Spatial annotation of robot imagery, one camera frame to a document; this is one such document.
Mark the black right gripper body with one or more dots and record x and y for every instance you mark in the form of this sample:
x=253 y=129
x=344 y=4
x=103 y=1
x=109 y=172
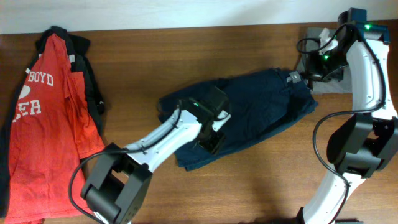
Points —
x=328 y=66

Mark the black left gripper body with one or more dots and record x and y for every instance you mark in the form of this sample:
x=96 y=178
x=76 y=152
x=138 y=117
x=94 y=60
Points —
x=212 y=141

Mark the dark teal shorts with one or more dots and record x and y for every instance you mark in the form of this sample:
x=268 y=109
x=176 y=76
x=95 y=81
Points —
x=262 y=104

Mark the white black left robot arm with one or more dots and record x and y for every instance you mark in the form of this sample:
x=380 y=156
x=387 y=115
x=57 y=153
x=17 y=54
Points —
x=118 y=183

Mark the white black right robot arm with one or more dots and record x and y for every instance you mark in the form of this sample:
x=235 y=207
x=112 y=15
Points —
x=367 y=141

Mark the folded grey garment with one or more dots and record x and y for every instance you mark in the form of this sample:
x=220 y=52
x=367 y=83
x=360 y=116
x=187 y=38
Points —
x=331 y=87

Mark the red printed t-shirt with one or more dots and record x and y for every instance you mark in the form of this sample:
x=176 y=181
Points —
x=43 y=140

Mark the black garment with white trim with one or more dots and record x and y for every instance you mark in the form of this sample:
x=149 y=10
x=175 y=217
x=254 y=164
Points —
x=84 y=62

